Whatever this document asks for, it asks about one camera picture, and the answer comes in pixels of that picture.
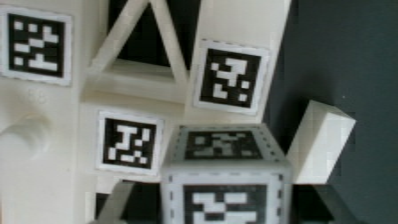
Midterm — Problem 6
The white chair back frame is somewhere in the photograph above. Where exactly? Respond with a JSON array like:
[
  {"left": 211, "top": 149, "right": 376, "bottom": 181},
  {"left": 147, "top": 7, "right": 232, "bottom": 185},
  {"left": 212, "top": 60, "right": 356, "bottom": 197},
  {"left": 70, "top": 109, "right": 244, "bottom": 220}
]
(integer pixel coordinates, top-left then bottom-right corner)
[{"left": 0, "top": 0, "right": 291, "bottom": 224}]

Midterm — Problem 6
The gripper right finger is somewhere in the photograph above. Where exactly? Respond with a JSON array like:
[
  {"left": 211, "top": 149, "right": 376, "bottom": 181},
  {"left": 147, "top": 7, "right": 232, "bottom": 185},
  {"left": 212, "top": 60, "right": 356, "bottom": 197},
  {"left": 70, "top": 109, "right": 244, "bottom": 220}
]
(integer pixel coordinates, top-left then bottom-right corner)
[{"left": 314, "top": 185, "right": 362, "bottom": 224}]

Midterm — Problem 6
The white U-shaped fence frame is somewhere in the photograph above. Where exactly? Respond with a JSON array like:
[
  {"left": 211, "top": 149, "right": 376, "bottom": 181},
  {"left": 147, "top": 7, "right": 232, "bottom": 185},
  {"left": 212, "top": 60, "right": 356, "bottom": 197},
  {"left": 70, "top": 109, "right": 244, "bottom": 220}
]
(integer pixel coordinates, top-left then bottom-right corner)
[{"left": 285, "top": 100, "right": 356, "bottom": 184}]

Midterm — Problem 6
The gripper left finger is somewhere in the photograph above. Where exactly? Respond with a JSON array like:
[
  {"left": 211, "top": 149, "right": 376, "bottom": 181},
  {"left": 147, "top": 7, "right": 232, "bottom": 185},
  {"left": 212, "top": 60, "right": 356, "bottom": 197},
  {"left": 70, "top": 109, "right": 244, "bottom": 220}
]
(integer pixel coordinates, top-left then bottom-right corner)
[{"left": 90, "top": 182, "right": 134, "bottom": 224}]

